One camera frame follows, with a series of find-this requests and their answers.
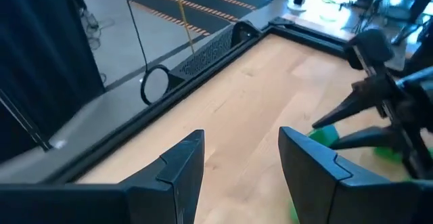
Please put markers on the black perforated computer case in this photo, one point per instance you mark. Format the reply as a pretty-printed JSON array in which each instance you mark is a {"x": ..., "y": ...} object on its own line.
[{"x": 209, "y": 53}]

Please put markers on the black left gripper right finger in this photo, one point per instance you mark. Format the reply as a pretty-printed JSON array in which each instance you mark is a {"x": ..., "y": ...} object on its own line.
[{"x": 331, "y": 197}]

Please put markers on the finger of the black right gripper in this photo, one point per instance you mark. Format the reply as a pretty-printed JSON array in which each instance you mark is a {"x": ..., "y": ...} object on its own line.
[
  {"x": 365, "y": 97},
  {"x": 375, "y": 138}
]

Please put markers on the black metal table frame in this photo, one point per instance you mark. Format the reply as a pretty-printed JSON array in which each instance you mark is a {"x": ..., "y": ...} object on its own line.
[{"x": 203, "y": 79}]

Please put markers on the black curtain partition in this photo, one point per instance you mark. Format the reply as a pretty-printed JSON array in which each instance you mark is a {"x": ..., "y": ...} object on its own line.
[{"x": 40, "y": 65}]

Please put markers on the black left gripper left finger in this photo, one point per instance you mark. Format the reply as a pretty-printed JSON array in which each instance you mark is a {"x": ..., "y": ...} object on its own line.
[{"x": 152, "y": 197}]

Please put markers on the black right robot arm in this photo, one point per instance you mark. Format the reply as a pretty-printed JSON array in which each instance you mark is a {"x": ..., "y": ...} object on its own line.
[{"x": 423, "y": 51}]

